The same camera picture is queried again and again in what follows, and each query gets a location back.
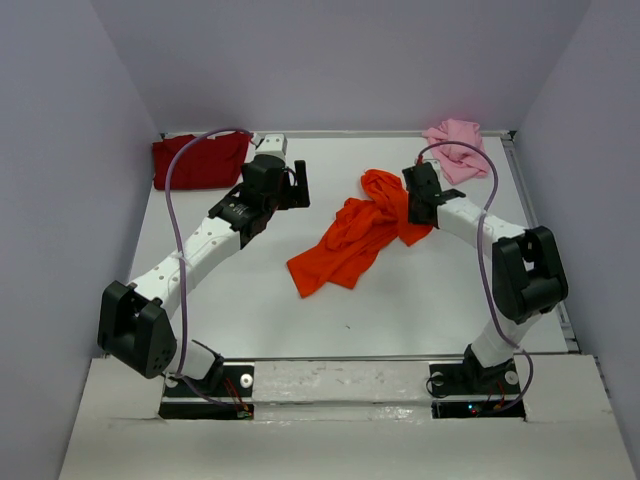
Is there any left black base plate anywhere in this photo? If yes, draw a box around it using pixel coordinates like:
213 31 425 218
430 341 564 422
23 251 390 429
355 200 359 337
158 361 255 421

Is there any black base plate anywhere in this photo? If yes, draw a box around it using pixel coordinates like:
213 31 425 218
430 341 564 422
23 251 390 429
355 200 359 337
158 361 255 421
425 360 526 420

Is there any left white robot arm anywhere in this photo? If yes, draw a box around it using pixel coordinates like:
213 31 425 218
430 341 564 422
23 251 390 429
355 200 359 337
97 154 310 395

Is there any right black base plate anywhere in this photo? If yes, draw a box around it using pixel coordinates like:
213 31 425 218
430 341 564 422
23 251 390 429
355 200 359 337
425 360 526 420

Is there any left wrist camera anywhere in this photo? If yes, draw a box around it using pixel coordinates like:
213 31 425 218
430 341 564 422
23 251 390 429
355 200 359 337
255 133 288 161

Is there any orange t-shirt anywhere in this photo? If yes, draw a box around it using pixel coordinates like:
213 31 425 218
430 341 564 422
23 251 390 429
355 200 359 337
287 169 432 298

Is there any pink crumpled t-shirt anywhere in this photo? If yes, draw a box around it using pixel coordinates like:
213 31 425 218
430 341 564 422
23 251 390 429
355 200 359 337
423 119 490 185

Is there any dark red folded t-shirt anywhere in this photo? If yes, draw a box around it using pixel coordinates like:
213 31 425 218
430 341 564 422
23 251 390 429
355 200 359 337
152 133 249 191

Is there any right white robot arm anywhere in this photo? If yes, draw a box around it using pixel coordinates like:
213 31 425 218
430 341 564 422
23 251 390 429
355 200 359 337
403 162 568 398

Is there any white front cover board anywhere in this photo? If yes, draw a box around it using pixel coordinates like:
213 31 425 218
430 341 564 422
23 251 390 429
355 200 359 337
61 355 635 479

